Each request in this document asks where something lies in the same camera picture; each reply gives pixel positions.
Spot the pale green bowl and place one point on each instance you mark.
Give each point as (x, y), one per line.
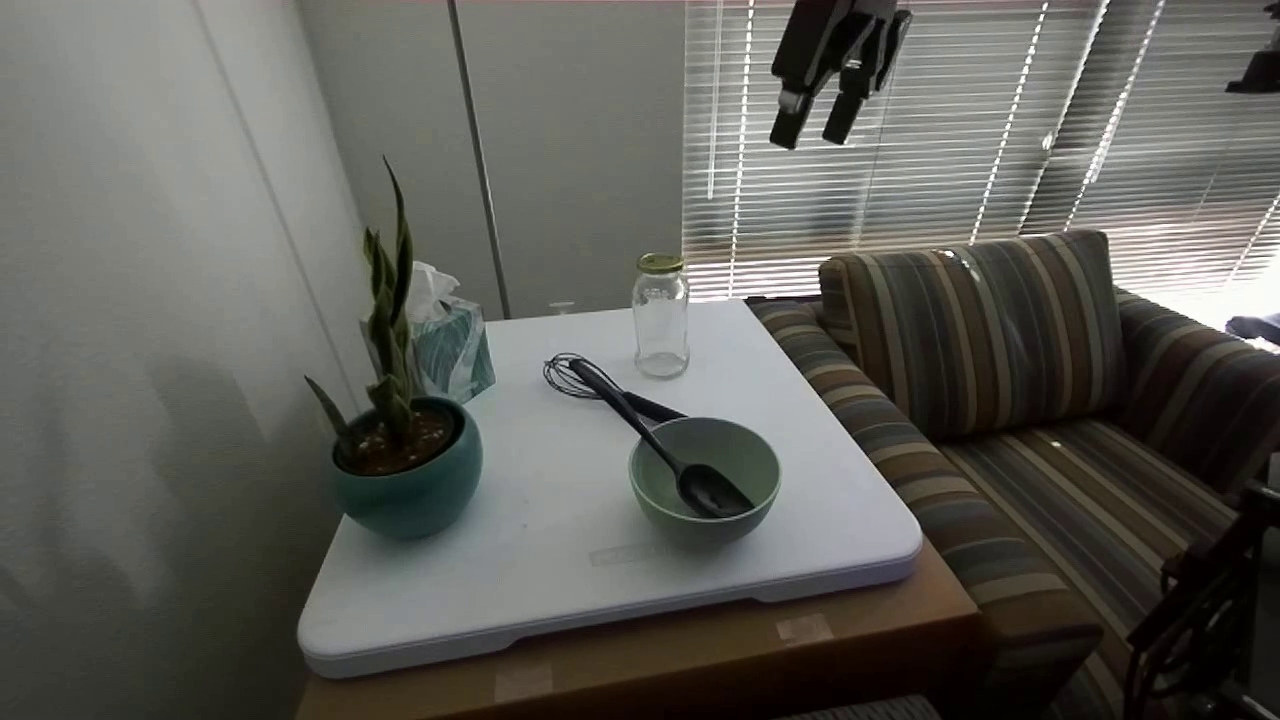
(693, 531)

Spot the black mounted device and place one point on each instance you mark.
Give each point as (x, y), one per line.
(1261, 61)

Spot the black tripod stand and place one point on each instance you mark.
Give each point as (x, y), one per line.
(1203, 613)

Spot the white table board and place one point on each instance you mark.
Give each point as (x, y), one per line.
(561, 534)

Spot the wooden table base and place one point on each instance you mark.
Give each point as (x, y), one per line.
(747, 655)

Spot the glass jar with yellow lid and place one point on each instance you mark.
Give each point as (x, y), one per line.
(660, 327)

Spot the white window blinds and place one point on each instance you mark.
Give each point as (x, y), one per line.
(962, 147)

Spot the striped sofa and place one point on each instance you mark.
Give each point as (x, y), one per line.
(1064, 507)

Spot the striped back cushion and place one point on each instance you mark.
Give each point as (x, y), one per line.
(974, 333)

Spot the snake plant in teal pot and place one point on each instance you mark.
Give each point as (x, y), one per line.
(404, 487)

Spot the black plastic spoon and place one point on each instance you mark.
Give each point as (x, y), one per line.
(714, 489)

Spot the teal patterned tissue box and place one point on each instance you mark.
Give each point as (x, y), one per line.
(455, 355)

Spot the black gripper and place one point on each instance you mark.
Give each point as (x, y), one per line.
(842, 43)

